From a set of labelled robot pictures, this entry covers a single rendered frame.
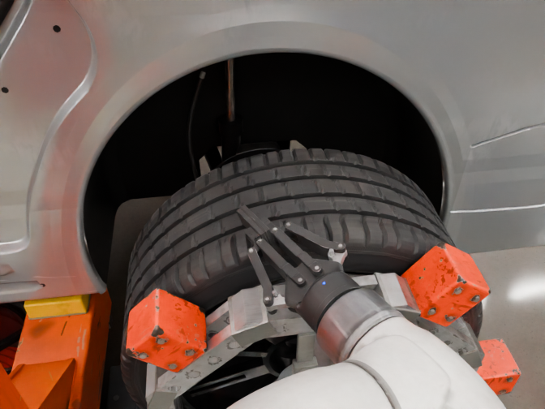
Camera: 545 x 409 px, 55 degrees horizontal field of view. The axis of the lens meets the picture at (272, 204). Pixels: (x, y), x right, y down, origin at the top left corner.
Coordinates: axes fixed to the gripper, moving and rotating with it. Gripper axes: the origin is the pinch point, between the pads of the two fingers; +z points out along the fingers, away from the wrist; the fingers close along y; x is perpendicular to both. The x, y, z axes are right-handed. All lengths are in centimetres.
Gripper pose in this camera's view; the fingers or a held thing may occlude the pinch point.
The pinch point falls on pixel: (255, 226)
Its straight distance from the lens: 74.3
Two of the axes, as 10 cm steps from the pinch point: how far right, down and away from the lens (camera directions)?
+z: -5.3, -4.8, 7.0
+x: -2.7, -6.9, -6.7
